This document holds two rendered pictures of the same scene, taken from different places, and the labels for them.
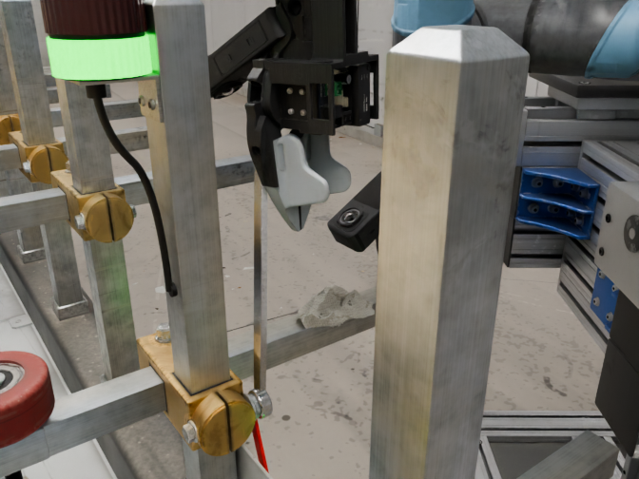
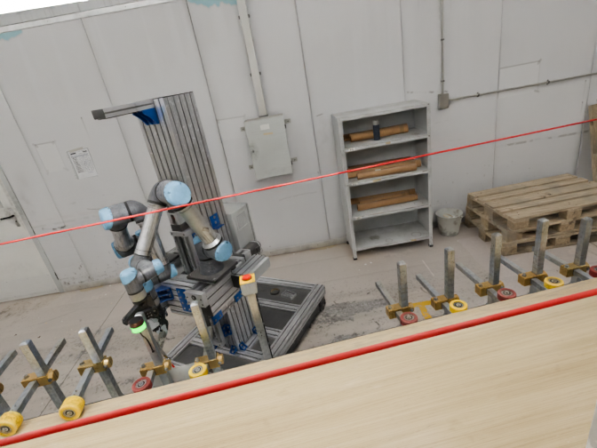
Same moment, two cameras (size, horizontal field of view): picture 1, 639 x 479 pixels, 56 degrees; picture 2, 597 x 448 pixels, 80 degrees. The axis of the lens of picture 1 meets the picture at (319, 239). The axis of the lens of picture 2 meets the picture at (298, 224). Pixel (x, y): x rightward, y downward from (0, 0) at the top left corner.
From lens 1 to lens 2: 1.56 m
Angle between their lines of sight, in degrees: 54
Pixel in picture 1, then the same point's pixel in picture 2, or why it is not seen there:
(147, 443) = not seen: hidden behind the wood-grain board
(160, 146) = (146, 332)
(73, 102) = (93, 345)
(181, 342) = (156, 358)
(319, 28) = (149, 303)
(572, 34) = (166, 275)
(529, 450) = (183, 354)
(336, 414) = not seen: hidden behind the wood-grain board
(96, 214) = (108, 362)
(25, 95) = (39, 363)
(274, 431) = not seen: hidden behind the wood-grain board
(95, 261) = (107, 373)
